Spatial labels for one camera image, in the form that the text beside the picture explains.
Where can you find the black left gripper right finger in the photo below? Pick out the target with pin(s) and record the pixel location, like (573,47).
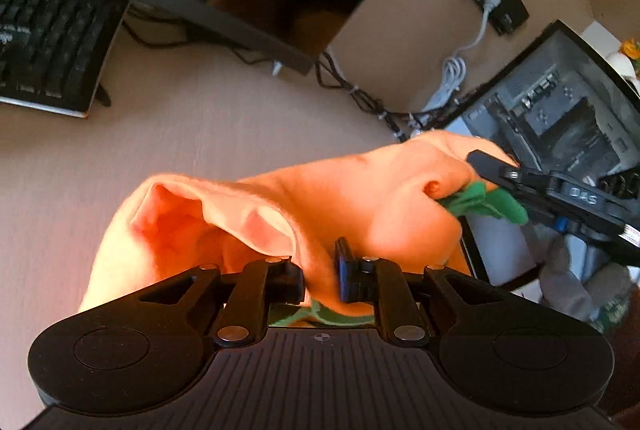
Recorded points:
(394,295)

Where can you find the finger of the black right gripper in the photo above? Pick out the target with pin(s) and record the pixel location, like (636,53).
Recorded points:
(505,177)

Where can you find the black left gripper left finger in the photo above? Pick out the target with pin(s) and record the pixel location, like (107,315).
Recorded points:
(247,297)

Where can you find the black keyboard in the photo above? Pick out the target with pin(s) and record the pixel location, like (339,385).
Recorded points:
(53,52)

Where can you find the glass side computer case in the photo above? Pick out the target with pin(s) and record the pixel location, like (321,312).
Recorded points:
(557,107)

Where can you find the orange fleece garment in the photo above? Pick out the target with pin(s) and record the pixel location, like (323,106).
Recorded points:
(401,202)

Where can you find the gray gloved hand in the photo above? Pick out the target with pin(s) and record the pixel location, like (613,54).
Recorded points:
(579,280)

